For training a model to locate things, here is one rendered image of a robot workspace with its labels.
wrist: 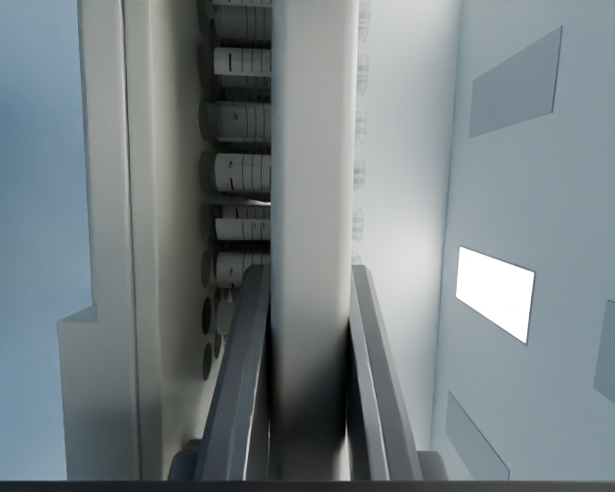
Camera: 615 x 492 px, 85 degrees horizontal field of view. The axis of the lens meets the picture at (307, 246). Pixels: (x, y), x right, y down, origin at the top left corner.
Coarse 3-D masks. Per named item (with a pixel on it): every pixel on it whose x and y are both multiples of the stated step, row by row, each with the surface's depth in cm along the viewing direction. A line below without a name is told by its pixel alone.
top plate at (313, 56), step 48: (288, 0) 7; (336, 0) 7; (288, 48) 7; (336, 48) 7; (288, 96) 8; (336, 96) 8; (288, 144) 8; (336, 144) 8; (288, 192) 8; (336, 192) 8; (288, 240) 8; (336, 240) 8; (288, 288) 8; (336, 288) 8; (288, 336) 8; (336, 336) 8; (288, 384) 8; (336, 384) 8; (288, 432) 8; (336, 432) 8
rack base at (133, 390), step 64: (128, 0) 7; (192, 0) 10; (128, 64) 7; (192, 64) 10; (128, 128) 8; (192, 128) 10; (128, 192) 8; (192, 192) 10; (128, 256) 8; (192, 256) 11; (64, 320) 8; (128, 320) 8; (192, 320) 11; (64, 384) 8; (128, 384) 8; (192, 384) 11; (128, 448) 8
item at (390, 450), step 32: (352, 288) 9; (352, 320) 8; (352, 352) 8; (384, 352) 7; (352, 384) 8; (384, 384) 7; (352, 416) 8; (384, 416) 6; (352, 448) 8; (384, 448) 6
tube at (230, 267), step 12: (204, 252) 12; (216, 252) 12; (228, 252) 12; (240, 252) 12; (252, 252) 12; (204, 264) 12; (216, 264) 12; (228, 264) 12; (240, 264) 12; (252, 264) 12; (264, 264) 12; (360, 264) 12; (204, 276) 12; (216, 276) 12; (228, 276) 12; (240, 276) 12
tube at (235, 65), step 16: (208, 48) 11; (224, 48) 11; (240, 48) 11; (208, 64) 11; (224, 64) 11; (240, 64) 11; (256, 64) 11; (368, 64) 11; (208, 80) 11; (224, 80) 11; (240, 80) 11; (256, 80) 11
